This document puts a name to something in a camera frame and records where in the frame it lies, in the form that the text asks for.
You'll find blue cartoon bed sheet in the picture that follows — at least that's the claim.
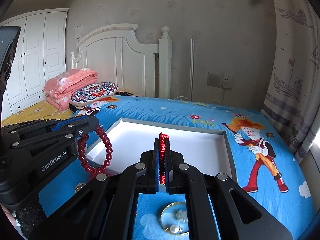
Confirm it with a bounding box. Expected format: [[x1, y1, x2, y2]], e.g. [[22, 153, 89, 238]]
[[40, 96, 319, 239]]

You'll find red woven string bracelet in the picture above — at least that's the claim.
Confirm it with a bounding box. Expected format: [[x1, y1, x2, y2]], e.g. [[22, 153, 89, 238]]
[[158, 132, 170, 185]]

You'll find yellow floral bed sheet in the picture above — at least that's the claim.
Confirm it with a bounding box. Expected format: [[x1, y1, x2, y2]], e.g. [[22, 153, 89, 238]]
[[1, 100, 73, 126]]

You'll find shallow white tray box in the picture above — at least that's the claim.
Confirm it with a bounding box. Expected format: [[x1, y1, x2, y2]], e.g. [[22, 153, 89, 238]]
[[105, 118, 237, 181]]

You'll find wall switch and socket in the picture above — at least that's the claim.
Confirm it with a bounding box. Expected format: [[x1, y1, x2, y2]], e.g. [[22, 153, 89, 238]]
[[207, 73, 233, 90]]

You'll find white pearl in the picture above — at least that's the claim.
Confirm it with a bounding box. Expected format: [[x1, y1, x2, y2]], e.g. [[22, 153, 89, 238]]
[[169, 224, 181, 234]]

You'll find dark red bead bracelet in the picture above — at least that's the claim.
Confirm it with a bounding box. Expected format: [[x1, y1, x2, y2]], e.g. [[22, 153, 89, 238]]
[[77, 125, 114, 178]]

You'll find white wardrobe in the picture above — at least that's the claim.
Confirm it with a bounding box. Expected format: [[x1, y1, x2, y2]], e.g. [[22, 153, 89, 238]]
[[1, 8, 69, 119]]

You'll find gold silver ring brooch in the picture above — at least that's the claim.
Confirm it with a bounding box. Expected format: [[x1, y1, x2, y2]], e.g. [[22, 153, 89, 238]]
[[74, 183, 86, 193]]

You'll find paper notice on wall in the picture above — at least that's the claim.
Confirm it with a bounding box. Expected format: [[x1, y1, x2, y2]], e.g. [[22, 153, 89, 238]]
[[75, 23, 84, 46]]

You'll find silver metal pole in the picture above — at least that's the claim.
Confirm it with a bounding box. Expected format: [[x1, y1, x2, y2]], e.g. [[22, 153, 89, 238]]
[[189, 38, 195, 101]]

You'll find white wooden headboard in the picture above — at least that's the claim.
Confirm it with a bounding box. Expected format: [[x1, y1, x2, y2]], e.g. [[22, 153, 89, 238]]
[[71, 23, 172, 99]]

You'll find ship print curtain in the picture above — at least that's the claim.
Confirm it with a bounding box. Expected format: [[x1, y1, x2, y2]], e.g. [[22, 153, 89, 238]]
[[262, 0, 319, 159]]

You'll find folded pink quilt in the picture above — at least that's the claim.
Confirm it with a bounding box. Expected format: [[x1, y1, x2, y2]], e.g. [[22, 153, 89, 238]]
[[43, 68, 98, 111]]

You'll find patterned round pillow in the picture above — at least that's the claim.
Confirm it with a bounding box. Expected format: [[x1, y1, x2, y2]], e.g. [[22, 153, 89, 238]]
[[71, 82, 118, 107]]

